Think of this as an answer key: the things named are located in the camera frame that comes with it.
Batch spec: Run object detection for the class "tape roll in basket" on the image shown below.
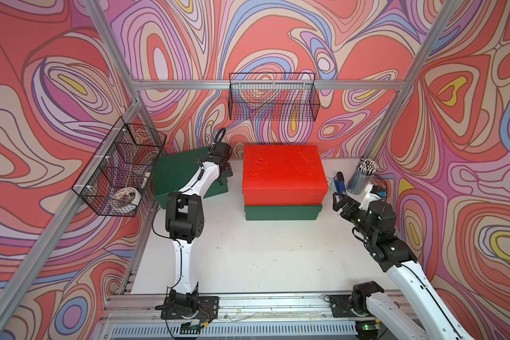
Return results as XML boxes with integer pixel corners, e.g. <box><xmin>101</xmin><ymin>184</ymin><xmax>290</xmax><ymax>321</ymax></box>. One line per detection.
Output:
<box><xmin>110</xmin><ymin>187</ymin><xmax>142</xmax><ymax>213</ymax></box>

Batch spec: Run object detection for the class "black wire basket back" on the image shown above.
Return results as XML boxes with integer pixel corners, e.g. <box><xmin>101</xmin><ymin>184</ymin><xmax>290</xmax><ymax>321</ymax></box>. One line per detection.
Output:
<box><xmin>228</xmin><ymin>71</ymin><xmax>320</xmax><ymax>122</ymax></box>

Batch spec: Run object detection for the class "blue black stapler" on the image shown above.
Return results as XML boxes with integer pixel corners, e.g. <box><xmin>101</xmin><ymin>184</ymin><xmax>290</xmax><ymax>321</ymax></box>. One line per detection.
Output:
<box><xmin>333</xmin><ymin>171</ymin><xmax>347</xmax><ymax>195</ymax></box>

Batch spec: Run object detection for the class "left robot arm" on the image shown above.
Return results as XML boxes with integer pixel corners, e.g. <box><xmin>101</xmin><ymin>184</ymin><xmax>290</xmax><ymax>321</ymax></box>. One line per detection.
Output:
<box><xmin>163</xmin><ymin>142</ymin><xmax>232</xmax><ymax>318</ymax></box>

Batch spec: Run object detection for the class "green shoebox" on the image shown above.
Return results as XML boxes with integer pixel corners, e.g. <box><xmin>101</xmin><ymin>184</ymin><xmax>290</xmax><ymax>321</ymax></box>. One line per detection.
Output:
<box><xmin>245</xmin><ymin>205</ymin><xmax>322</xmax><ymax>221</ymax></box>
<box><xmin>152</xmin><ymin>147</ymin><xmax>211</xmax><ymax>210</ymax></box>

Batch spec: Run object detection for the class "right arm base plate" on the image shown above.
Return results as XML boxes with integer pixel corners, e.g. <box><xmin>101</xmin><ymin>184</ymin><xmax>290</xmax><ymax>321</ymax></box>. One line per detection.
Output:
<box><xmin>322</xmin><ymin>293</ymin><xmax>373</xmax><ymax>318</ymax></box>

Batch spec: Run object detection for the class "black wire basket left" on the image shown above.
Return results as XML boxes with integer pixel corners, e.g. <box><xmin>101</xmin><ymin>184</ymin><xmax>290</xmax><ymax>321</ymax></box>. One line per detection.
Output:
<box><xmin>72</xmin><ymin>118</ymin><xmax>167</xmax><ymax>218</ymax></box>

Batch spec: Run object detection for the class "red shoebox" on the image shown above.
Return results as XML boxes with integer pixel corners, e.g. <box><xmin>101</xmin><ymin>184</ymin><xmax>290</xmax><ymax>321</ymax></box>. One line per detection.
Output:
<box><xmin>242</xmin><ymin>145</ymin><xmax>329</xmax><ymax>206</ymax></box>

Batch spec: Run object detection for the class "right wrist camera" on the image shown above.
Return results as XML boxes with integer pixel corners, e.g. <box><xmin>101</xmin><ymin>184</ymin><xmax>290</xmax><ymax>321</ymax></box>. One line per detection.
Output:
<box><xmin>360</xmin><ymin>184</ymin><xmax>388</xmax><ymax>211</ymax></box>

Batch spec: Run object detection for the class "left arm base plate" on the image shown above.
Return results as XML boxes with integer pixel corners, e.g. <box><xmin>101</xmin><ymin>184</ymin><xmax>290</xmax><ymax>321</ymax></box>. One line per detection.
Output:
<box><xmin>160</xmin><ymin>295</ymin><xmax>220</xmax><ymax>321</ymax></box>

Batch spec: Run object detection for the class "black wire basket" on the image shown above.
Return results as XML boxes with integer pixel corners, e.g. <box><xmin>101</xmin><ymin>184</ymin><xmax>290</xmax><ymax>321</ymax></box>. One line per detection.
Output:
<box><xmin>72</xmin><ymin>118</ymin><xmax>167</xmax><ymax>218</ymax></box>
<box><xmin>228</xmin><ymin>71</ymin><xmax>320</xmax><ymax>122</ymax></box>

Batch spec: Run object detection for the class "mesh cup of pencils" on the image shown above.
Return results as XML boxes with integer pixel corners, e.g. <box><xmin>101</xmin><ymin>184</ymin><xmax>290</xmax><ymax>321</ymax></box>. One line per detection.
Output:
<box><xmin>347</xmin><ymin>158</ymin><xmax>378</xmax><ymax>195</ymax></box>

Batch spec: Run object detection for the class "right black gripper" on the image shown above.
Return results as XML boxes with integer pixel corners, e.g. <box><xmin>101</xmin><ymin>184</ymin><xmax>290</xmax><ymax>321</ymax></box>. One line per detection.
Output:
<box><xmin>332</xmin><ymin>192</ymin><xmax>375</xmax><ymax>243</ymax></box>

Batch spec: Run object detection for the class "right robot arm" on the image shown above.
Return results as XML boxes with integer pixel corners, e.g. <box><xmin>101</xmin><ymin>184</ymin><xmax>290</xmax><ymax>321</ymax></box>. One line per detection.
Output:
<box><xmin>333</xmin><ymin>193</ymin><xmax>471</xmax><ymax>339</ymax></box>

